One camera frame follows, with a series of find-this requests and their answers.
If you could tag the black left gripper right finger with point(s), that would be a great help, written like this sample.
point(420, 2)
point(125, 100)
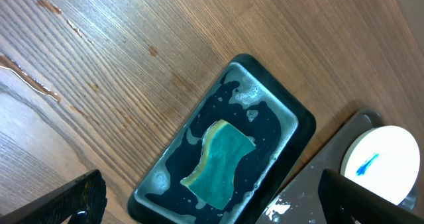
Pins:
point(344, 201)

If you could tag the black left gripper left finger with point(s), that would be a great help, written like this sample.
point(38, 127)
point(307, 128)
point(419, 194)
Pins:
point(82, 200)

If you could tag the white plate with blue stain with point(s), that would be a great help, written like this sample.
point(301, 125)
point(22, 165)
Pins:
point(384, 160)

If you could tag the green yellow sponge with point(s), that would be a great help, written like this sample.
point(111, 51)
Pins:
point(212, 180)

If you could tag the dark brown serving tray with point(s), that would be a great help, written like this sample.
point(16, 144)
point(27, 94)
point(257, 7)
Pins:
point(299, 201)

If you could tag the black soapy water tray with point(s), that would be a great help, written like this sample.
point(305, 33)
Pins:
point(250, 98)

